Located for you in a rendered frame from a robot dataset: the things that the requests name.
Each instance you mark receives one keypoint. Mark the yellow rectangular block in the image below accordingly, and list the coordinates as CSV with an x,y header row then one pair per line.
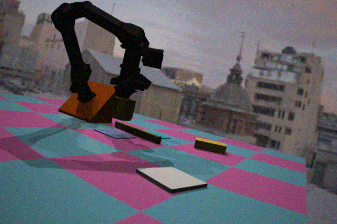
x,y
210,146

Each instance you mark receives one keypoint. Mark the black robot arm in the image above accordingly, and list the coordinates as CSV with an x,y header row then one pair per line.
x,y
131,36

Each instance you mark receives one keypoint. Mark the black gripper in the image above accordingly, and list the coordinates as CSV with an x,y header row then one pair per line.
x,y
125,82

